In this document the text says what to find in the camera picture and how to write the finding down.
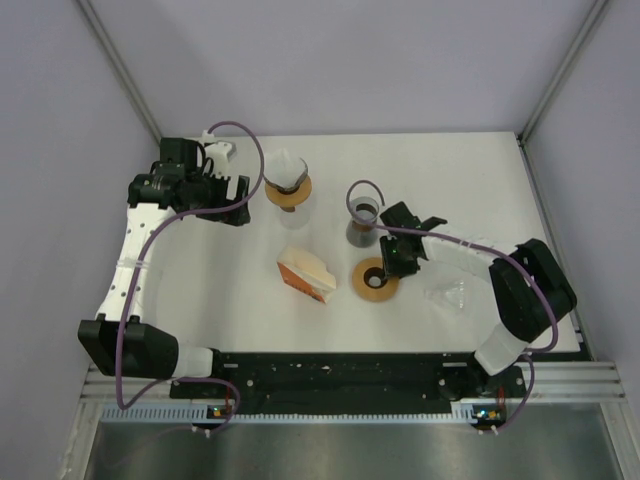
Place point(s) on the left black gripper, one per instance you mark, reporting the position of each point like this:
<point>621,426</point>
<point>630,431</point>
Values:
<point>221,184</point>

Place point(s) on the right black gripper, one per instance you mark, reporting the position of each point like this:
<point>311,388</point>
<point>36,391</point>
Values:
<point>392,269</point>

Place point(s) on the grey glass carafe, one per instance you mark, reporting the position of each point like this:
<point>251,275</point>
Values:
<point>364,213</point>

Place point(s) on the clear glass carafe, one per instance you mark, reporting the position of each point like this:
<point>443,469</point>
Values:
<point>295,218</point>

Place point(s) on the clear glass dripper cone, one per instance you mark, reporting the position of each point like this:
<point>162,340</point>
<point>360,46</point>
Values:
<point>451,295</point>

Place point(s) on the orange coffee filter pack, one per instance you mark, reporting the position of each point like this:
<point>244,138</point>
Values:
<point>306,273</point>

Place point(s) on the smoked glass dripper cone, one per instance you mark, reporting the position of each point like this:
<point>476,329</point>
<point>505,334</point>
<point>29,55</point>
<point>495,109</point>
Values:
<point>286,179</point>

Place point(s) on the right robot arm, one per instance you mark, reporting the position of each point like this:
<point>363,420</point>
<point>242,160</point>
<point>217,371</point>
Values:
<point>531,291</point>

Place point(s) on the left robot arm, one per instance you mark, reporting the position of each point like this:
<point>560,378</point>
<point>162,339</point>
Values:
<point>122,339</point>

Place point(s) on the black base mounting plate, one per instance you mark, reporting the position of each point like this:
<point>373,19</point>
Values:
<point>361,383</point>

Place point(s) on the aluminium frame rail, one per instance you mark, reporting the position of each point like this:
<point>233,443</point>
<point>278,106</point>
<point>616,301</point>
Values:
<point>555,382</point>

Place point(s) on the grey cable duct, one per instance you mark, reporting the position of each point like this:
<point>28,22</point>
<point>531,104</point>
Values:
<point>463,412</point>

